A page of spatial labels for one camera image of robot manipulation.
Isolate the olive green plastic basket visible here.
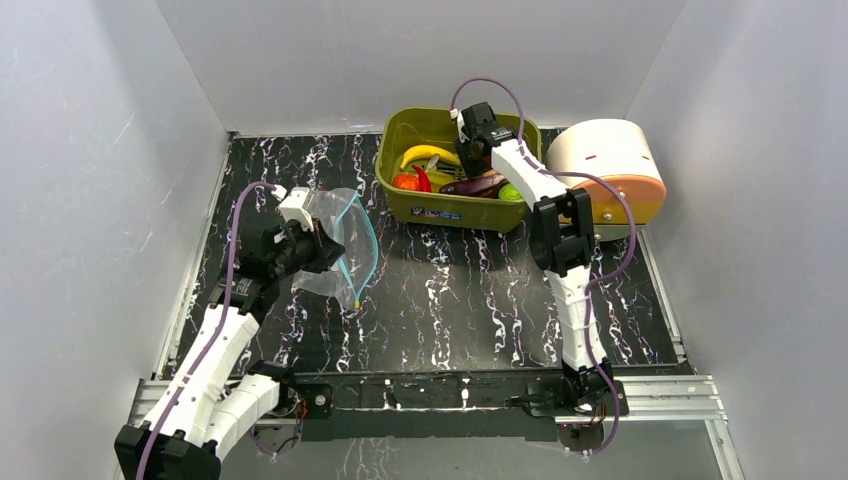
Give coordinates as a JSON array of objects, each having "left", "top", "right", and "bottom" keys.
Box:
[{"left": 375, "top": 108, "right": 527, "bottom": 233}]

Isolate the yellow toy banana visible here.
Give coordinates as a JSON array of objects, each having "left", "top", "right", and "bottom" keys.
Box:
[{"left": 400, "top": 144, "right": 462, "bottom": 170}]

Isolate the purple cable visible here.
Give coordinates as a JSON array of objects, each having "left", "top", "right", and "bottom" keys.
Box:
[
  {"left": 450, "top": 77, "right": 639, "bottom": 458},
  {"left": 132, "top": 182, "right": 287, "bottom": 480}
]

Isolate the yellow green toy pepper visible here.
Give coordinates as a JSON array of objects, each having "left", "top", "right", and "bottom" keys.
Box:
[{"left": 426, "top": 171, "right": 456, "bottom": 192}]

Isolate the green toy lime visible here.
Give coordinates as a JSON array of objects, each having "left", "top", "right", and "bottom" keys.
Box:
[{"left": 497, "top": 183, "right": 524, "bottom": 202}]

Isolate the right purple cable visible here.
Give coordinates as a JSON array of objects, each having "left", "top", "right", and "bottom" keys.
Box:
[{"left": 450, "top": 77, "right": 639, "bottom": 458}]

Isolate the purple toy eggplant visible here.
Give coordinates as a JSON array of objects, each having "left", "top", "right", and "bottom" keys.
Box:
[{"left": 439, "top": 174, "right": 509, "bottom": 198}]

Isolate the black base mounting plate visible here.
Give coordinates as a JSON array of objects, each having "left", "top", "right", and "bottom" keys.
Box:
[{"left": 294, "top": 368, "right": 562, "bottom": 442}]

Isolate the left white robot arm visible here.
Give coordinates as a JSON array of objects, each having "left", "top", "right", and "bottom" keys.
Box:
[{"left": 114, "top": 220, "right": 344, "bottom": 479}]

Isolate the white orange cylindrical container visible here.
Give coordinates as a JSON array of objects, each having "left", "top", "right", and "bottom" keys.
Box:
[{"left": 544, "top": 119, "right": 667, "bottom": 242}]

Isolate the clear zip top bag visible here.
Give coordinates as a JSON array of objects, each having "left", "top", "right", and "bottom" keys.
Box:
[{"left": 291, "top": 187, "right": 381, "bottom": 313}]

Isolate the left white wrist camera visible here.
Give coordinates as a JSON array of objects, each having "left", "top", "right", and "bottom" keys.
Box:
[{"left": 276, "top": 187, "right": 314, "bottom": 232}]

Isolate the red toy chili pepper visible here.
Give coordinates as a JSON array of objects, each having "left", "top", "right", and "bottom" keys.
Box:
[{"left": 413, "top": 165, "right": 432, "bottom": 193}]

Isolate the red orange toy tomato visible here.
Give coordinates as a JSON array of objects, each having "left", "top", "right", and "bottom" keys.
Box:
[{"left": 392, "top": 173, "right": 421, "bottom": 191}]

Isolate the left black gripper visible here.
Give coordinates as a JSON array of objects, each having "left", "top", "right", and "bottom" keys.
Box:
[{"left": 271, "top": 217, "right": 346, "bottom": 280}]

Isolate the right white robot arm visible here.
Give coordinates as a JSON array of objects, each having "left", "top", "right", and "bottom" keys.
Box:
[{"left": 450, "top": 103, "right": 623, "bottom": 417}]

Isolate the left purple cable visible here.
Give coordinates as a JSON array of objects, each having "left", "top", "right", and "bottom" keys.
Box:
[{"left": 132, "top": 182, "right": 287, "bottom": 480}]

